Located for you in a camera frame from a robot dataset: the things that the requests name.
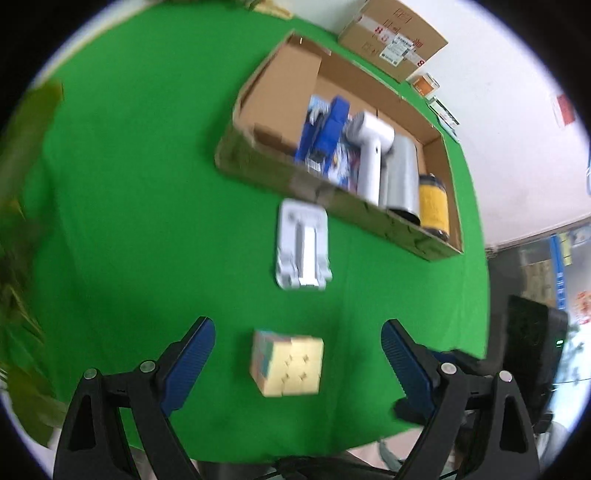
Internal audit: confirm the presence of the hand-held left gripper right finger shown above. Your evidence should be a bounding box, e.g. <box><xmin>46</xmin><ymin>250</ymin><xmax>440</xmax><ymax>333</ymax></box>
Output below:
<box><xmin>381</xmin><ymin>319</ymin><xmax>541</xmax><ymax>480</ymax></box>

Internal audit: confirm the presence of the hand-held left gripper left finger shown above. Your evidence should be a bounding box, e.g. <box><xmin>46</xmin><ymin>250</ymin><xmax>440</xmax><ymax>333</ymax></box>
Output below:
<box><xmin>53</xmin><ymin>316</ymin><xmax>217</xmax><ymax>480</ymax></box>

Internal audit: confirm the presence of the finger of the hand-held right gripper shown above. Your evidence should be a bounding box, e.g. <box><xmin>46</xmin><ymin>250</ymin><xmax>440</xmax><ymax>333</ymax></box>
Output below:
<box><xmin>429</xmin><ymin>350</ymin><xmax>504</xmax><ymax>377</ymax></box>
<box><xmin>393</xmin><ymin>397</ymin><xmax>491</xmax><ymax>426</ymax></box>

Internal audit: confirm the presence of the pastel puzzle cube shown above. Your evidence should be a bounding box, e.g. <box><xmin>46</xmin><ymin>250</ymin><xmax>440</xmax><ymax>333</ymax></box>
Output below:
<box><xmin>249</xmin><ymin>329</ymin><xmax>324</xmax><ymax>398</ymax></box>

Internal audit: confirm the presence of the colourful printed toy box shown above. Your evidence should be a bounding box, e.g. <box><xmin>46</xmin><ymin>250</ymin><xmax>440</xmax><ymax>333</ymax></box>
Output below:
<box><xmin>318</xmin><ymin>142</ymin><xmax>363</xmax><ymax>192</ymax></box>

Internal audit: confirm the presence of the blue metal shelf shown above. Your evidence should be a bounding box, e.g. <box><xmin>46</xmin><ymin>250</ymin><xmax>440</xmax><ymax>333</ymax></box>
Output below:
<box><xmin>549</xmin><ymin>231</ymin><xmax>574</xmax><ymax>315</ymax></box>

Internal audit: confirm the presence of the yellow can with black lid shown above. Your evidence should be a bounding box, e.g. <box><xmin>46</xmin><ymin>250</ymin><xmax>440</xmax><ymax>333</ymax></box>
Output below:
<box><xmin>418</xmin><ymin>173</ymin><xmax>451</xmax><ymax>241</ymax></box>

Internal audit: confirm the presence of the green tablecloth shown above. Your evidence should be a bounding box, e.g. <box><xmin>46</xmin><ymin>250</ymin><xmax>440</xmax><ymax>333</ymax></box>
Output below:
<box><xmin>18</xmin><ymin>0</ymin><xmax>491</xmax><ymax>462</ymax></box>

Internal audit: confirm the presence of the white folding stand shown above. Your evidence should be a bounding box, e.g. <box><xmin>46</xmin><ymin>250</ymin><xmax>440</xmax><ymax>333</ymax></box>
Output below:
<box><xmin>275</xmin><ymin>198</ymin><xmax>333</xmax><ymax>291</ymax></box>

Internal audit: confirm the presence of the leafy green plant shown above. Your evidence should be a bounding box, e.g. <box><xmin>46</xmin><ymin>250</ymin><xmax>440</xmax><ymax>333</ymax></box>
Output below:
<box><xmin>0</xmin><ymin>78</ymin><xmax>70</xmax><ymax>448</ymax></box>

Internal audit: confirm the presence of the grey metal cylinder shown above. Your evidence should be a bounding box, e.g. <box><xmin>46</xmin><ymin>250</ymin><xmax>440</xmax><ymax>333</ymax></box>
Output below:
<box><xmin>379</xmin><ymin>136</ymin><xmax>422</xmax><ymax>227</ymax></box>

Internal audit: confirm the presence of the white handheld hair dryer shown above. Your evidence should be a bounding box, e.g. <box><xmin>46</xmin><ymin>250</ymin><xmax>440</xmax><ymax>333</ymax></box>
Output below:
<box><xmin>346</xmin><ymin>111</ymin><xmax>396</xmax><ymax>206</ymax></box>

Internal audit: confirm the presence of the blue printed box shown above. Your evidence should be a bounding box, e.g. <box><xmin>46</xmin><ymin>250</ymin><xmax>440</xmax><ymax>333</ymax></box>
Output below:
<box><xmin>294</xmin><ymin>95</ymin><xmax>352</xmax><ymax>172</ymax></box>

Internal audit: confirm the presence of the green and white flat box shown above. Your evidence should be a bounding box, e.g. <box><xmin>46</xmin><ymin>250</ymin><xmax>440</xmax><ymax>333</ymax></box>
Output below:
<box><xmin>427</xmin><ymin>96</ymin><xmax>461</xmax><ymax>140</ymax></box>

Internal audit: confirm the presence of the small orange box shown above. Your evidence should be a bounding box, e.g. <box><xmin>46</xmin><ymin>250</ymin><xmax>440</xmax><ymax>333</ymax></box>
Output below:
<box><xmin>406</xmin><ymin>72</ymin><xmax>439</xmax><ymax>99</ymax></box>

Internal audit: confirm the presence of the closed labelled cardboard box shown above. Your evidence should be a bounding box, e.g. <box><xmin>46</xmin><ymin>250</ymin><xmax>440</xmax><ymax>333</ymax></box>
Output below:
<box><xmin>338</xmin><ymin>0</ymin><xmax>450</xmax><ymax>84</ymax></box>

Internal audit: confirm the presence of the red wall sign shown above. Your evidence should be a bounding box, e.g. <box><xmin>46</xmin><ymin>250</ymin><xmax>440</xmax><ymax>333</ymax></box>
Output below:
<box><xmin>556</xmin><ymin>93</ymin><xmax>578</xmax><ymax>127</ymax></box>

